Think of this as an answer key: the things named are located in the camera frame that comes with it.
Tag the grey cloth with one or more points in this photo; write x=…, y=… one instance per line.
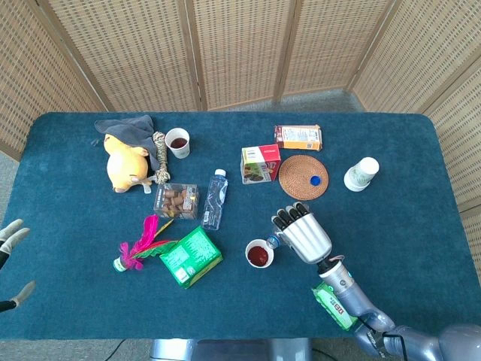
x=131, y=128

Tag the stack of floral paper cups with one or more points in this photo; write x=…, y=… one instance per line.
x=360, y=175

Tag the small bottle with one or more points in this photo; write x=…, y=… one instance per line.
x=272, y=240

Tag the large green tissue pack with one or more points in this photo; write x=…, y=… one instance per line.
x=189, y=255

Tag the orange snack box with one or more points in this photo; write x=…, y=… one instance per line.
x=300, y=137

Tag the round woven rattan coaster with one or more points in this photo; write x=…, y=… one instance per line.
x=297, y=176

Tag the pink feather shuttlecock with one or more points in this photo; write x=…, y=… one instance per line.
x=148, y=233

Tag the paper cup with blue print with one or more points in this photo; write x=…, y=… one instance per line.
x=259, y=242

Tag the blue table cover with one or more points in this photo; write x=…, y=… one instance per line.
x=233, y=301

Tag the clear plastic water bottle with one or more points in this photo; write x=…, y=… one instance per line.
x=214, y=199

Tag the woven folding screen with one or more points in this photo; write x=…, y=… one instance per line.
x=240, y=49

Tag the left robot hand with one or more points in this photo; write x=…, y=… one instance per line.
x=11, y=237

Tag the clear plastic cookie box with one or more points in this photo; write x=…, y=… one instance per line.
x=174, y=201

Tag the paper cup with green flower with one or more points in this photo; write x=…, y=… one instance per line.
x=182, y=152

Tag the green wet wipes pack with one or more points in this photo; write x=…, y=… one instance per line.
x=330, y=304

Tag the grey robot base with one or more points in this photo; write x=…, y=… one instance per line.
x=225, y=351

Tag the yellow plush toy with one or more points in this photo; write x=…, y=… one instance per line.
x=124, y=165

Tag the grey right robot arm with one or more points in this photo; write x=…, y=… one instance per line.
x=342, y=282

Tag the red and green biscuit box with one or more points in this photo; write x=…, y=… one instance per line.
x=259, y=169

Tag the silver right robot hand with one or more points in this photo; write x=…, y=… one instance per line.
x=306, y=237

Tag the blue bottle cap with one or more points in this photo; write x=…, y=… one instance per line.
x=315, y=181

